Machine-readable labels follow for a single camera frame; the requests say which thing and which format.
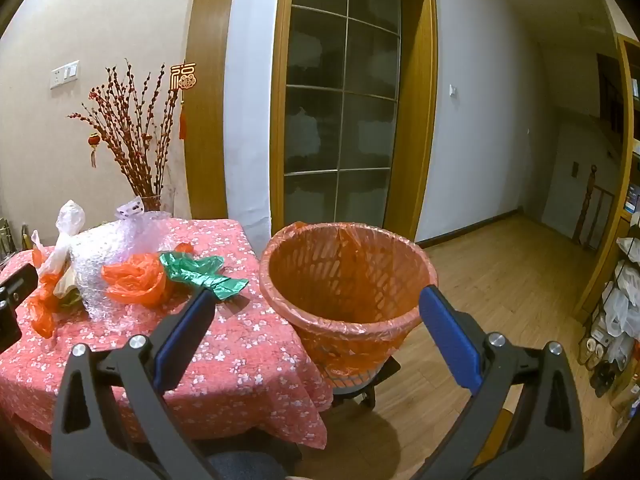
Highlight glass vase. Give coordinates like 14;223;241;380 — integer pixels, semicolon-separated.
135;191;176;218

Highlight wooden door frame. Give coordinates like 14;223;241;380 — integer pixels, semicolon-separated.
184;0;241;221

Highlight bubble wrap sheet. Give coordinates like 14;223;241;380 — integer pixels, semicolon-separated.
67;210;173;333

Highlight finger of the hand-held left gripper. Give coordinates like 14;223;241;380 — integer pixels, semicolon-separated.
0;265;40;306

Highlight green plastic bag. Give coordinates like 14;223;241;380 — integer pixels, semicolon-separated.
52;267;83;311
159;252;249;302

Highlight glass panel door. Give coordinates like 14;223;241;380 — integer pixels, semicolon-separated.
270;0;438;246

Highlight long orange plastic bag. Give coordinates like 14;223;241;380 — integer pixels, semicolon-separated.
26;230;57;339

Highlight wooden post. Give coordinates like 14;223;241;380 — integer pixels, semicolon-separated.
575;164;599;247

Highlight white light switch panel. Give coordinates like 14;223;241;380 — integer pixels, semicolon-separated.
50;61;80;90

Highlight red gold wall hanging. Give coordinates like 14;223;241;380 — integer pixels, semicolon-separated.
170;62;197;140

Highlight orange lined trash basket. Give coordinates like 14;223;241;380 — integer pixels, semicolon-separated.
259;221;438;378

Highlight red berry branches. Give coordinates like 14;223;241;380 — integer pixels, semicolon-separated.
69;60;181;198

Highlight clear plastic bag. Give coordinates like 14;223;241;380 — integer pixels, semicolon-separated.
37;200;86;281

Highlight white black-dotted wrapper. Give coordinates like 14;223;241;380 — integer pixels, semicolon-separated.
115;199;146;221

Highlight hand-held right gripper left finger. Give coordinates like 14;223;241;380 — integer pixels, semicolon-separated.
51;286;224;480

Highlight wooden shelf unit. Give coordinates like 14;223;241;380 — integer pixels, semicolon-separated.
572;35;640;321

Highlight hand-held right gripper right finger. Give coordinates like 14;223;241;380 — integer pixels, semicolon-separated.
410;284;586;480

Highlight crumpled orange plastic bag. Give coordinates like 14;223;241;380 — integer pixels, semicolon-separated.
101;242;193;308

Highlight black stool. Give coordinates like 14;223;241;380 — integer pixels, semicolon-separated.
327;357;402;411

